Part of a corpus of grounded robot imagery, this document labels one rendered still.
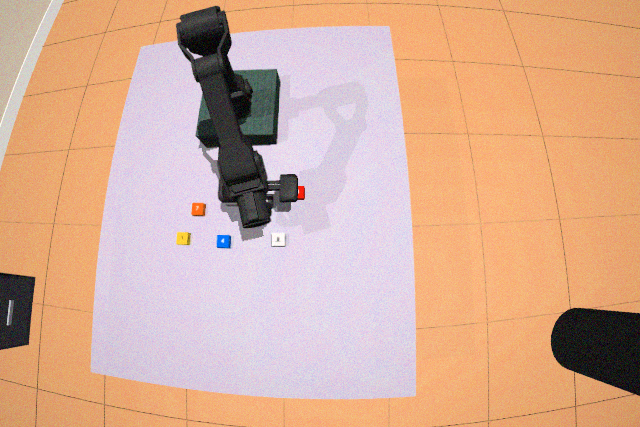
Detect yellow block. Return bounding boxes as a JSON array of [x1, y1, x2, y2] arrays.
[[176, 232, 191, 245]]

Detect orange block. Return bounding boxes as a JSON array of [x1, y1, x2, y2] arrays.
[[191, 203, 206, 217]]

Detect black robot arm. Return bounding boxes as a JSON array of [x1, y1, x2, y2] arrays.
[[176, 5, 272, 228]]

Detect blue block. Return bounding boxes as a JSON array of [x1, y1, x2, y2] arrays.
[[217, 235, 231, 249]]

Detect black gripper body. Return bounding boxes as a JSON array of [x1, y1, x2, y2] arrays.
[[218, 174, 298, 203]]

